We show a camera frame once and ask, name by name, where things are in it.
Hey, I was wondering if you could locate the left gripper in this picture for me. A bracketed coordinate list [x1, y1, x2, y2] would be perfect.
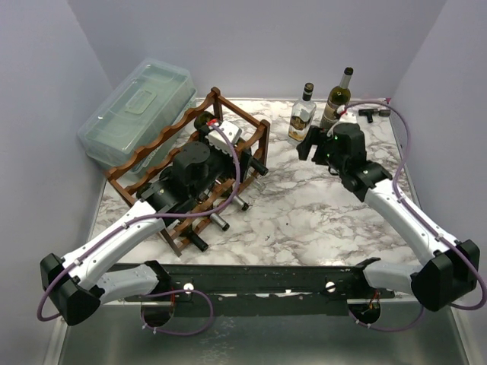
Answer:
[191, 127, 253, 199]

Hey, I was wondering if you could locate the dark bottle white label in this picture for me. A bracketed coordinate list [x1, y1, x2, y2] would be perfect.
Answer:
[193, 111, 269, 179]

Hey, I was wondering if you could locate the dark wine bottle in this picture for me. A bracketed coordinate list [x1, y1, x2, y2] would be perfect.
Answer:
[158, 167, 231, 232]
[215, 188, 250, 211]

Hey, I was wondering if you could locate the clear square whisky bottle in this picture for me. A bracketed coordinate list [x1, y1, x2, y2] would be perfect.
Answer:
[288, 82, 317, 143]

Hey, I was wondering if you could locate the clear glass wine bottle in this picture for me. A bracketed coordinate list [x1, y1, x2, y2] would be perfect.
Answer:
[242, 171, 266, 192]

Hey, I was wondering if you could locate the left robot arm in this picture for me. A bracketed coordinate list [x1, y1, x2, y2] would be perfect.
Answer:
[37, 124, 241, 322]

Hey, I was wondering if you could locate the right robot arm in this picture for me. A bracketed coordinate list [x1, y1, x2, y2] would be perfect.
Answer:
[297, 122, 480, 312]

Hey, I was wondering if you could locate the brown wooden wine rack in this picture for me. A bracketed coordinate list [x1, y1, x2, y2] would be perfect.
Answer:
[104, 87, 270, 255]

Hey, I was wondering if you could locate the green bottle in rack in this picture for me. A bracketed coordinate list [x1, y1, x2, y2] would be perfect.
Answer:
[136, 180, 208, 252]

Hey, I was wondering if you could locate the tall green wine bottle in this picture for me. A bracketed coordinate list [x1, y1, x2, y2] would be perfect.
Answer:
[320, 67, 354, 130]

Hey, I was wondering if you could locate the small black T fitting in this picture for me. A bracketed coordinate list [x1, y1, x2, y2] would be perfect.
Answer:
[358, 108, 391, 124]

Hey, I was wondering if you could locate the clear plastic storage box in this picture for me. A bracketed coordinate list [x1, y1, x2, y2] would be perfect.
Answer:
[78, 59, 196, 171]

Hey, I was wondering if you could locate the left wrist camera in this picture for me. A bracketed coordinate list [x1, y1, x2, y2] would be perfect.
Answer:
[207, 119, 242, 155]

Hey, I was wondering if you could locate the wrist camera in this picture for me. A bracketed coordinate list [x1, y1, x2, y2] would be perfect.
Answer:
[207, 119, 242, 155]
[326, 105, 347, 137]

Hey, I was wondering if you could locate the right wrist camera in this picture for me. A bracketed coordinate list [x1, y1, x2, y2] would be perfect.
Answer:
[326, 105, 347, 137]

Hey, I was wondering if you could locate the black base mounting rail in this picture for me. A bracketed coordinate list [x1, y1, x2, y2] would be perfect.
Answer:
[102, 259, 420, 321]

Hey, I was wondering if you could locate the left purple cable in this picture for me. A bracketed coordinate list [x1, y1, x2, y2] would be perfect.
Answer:
[36, 124, 243, 336]

